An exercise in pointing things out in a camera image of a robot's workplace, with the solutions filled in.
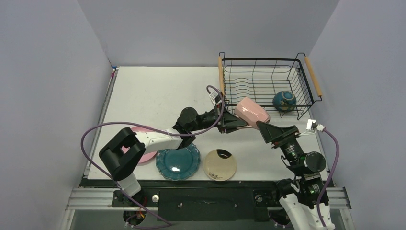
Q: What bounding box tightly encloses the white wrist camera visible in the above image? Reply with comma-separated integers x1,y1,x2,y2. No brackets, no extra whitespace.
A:
209,91,224,106
306,119,325,133

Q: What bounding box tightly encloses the pink mug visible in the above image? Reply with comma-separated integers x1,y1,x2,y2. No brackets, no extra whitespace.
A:
234,97,270,129

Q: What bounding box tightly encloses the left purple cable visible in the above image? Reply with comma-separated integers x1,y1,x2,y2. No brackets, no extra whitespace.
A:
80,85,226,228

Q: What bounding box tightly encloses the pink plate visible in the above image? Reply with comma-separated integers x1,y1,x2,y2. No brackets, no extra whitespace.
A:
122,126,159,164

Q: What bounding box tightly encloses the black wire dish rack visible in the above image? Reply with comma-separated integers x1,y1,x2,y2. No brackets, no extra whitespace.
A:
218,52,323,120

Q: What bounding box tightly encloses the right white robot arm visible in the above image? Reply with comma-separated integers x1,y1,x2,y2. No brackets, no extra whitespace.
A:
256,121,336,230

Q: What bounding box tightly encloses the purple cable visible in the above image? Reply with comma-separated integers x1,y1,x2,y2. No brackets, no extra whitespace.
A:
80,85,226,228
316,126,340,229

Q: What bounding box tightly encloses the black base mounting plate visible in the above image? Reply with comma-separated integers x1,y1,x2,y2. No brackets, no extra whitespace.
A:
79,178,321,222

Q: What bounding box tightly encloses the teal scalloped plate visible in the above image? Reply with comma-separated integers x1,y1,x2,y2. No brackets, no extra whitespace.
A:
156,143,201,181

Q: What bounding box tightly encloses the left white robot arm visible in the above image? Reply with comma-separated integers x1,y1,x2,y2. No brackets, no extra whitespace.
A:
99,106,248,206

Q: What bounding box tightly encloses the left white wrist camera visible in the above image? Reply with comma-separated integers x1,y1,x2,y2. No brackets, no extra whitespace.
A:
209,91,224,106

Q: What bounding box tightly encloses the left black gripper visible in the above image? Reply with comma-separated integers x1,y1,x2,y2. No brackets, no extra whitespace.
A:
189,103,247,134

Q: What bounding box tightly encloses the dark bowl beige inside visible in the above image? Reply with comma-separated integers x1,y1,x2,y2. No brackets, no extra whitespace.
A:
272,91,297,112

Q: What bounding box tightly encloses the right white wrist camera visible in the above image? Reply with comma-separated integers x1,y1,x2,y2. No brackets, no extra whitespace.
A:
306,119,325,133

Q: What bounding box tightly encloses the cream plate with black accent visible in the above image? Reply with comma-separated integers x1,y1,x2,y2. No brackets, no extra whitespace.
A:
203,149,237,182

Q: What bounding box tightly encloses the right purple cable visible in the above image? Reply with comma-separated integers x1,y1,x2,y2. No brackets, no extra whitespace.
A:
316,126,340,229

